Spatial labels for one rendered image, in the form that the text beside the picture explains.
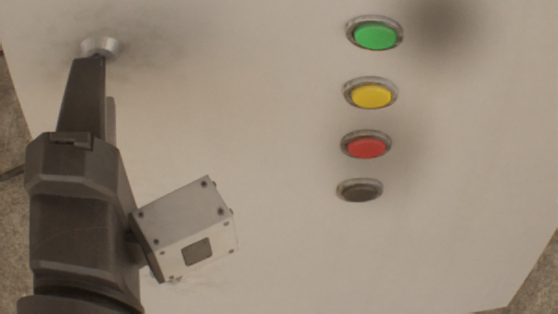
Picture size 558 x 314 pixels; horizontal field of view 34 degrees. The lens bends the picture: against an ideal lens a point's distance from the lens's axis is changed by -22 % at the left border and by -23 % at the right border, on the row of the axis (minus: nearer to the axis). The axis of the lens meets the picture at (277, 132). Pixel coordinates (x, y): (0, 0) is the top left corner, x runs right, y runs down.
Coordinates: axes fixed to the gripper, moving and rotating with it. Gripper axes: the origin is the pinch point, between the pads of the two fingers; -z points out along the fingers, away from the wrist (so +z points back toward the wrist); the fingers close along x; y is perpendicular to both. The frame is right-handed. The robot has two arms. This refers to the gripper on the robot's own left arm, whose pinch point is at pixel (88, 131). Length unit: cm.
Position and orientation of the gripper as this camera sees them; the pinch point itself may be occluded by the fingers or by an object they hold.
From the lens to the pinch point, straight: 53.4
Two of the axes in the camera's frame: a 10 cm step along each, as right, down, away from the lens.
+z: -0.1, 8.8, -4.7
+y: 10.0, 0.1, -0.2
